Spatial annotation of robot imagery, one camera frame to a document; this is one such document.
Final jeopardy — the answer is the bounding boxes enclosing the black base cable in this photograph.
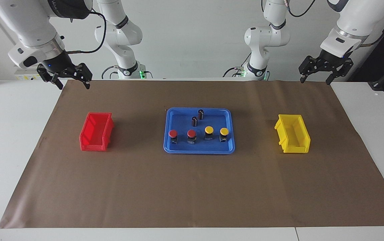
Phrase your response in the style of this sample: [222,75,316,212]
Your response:
[222,54,251,77]
[101,65,119,79]

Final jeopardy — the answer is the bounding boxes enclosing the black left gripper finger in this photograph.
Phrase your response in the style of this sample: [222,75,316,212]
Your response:
[326,60,353,85]
[299,56,323,83]

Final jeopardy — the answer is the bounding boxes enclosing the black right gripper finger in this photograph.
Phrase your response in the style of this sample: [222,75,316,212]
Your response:
[68,63,93,89]
[37,66,64,90]

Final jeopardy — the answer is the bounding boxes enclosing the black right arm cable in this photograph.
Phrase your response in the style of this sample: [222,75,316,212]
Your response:
[65,9,107,55]

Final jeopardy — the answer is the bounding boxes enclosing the black left base cable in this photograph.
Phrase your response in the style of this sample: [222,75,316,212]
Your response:
[222,54,251,77]

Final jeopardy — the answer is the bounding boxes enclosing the yellow plastic bin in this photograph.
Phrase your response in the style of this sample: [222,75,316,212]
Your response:
[274,114,311,154]

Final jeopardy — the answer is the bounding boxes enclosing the black right base cable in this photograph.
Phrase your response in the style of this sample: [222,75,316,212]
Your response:
[101,65,119,79]

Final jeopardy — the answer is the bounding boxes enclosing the blue plastic tray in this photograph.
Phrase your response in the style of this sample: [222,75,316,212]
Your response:
[164,107,236,154]

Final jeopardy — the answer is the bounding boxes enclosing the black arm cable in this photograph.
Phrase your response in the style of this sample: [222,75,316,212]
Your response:
[65,9,107,55]
[286,0,384,48]

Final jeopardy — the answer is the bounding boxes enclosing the red plastic bin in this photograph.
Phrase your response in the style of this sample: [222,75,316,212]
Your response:
[79,112,115,152]

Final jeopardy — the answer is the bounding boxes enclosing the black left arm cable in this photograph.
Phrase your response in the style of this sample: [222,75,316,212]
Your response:
[286,0,384,48]

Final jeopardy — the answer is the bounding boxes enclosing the white wall box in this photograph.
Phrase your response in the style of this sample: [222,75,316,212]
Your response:
[14,66,42,80]

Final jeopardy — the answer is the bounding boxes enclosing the brown paper mat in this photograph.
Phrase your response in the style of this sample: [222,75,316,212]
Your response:
[0,80,384,229]

